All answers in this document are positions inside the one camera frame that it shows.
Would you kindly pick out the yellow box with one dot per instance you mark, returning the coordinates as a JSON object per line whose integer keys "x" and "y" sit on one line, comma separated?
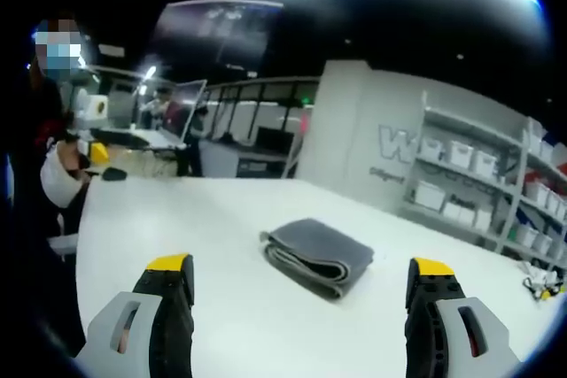
{"x": 99, "y": 152}

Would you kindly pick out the rows of white storage bins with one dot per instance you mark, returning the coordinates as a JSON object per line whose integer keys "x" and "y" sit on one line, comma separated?
{"x": 471, "y": 159}

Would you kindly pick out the glass partition wall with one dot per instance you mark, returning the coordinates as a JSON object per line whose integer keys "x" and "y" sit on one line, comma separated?
{"x": 261, "y": 108}

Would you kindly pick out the black monitor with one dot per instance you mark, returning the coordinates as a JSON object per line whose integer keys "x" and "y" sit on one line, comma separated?
{"x": 274, "y": 138}

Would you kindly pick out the large hanging dark screen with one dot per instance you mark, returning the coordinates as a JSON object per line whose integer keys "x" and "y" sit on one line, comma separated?
{"x": 212, "y": 35}

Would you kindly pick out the grey metal shelf rack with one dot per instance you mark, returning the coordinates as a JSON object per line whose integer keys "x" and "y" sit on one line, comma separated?
{"x": 509, "y": 183}

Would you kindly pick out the person's dark-clothed torso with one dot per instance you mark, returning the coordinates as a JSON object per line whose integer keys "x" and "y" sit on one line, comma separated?
{"x": 31, "y": 201}

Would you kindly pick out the grey towel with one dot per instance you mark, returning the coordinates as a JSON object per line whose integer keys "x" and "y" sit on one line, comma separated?
{"x": 316, "y": 250}

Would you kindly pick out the white box with round mark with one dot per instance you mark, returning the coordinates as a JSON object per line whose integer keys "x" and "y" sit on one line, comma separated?
{"x": 97, "y": 107}

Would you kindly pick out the white chest-worn device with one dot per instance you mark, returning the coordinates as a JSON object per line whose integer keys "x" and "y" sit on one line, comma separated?
{"x": 55, "y": 179}

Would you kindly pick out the background work desk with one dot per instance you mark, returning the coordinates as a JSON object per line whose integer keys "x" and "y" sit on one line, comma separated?
{"x": 137, "y": 139}

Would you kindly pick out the tilted grey panel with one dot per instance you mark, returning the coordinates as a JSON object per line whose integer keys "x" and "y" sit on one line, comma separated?
{"x": 192, "y": 108}

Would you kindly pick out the small black object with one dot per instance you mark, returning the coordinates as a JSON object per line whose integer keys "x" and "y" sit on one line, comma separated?
{"x": 114, "y": 174}

